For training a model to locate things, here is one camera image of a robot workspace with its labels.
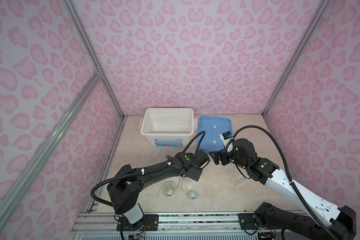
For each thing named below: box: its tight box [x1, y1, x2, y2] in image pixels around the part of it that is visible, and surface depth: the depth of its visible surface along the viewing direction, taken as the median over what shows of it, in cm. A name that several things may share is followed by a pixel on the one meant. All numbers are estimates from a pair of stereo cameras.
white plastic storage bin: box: [139, 108, 198, 147], surface depth 100 cm
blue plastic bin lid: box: [197, 116, 233, 153], surface depth 116 cm
